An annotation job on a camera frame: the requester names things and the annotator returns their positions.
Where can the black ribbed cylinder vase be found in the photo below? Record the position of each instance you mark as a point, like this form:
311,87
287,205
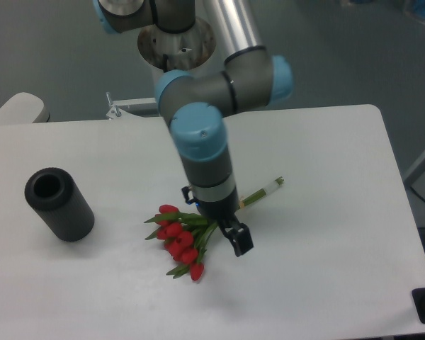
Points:
53,194

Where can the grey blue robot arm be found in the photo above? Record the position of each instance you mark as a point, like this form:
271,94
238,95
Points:
194,108

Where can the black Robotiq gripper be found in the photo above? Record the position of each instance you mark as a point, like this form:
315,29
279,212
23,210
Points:
223,211

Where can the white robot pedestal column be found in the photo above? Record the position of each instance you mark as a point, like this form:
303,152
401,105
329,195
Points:
193,51

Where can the red tulip bouquet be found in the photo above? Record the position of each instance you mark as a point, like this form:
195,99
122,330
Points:
185,236

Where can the white metal base frame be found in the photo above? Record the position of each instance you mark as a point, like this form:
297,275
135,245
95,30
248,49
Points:
135,107

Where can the white chair armrest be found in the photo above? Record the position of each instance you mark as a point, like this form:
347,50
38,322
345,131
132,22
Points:
24,108

